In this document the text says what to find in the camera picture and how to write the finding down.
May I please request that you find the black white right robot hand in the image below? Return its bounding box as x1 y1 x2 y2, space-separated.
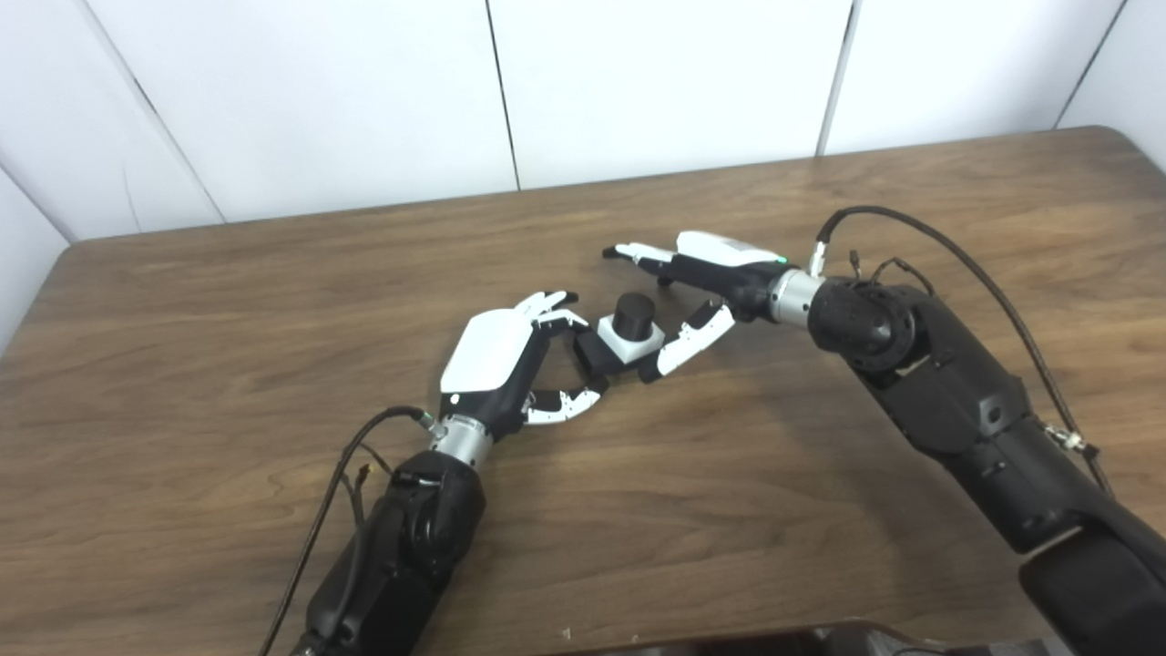
602 231 790 384

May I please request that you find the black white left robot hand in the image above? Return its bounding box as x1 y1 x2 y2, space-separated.
438 290 609 440

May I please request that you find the black peg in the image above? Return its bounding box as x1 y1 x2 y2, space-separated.
573 292 659 377

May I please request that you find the white square piece with hole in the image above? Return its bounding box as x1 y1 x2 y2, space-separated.
597 313 667 368

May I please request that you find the dark robot body edge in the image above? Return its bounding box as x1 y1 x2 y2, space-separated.
583 620 1076 656

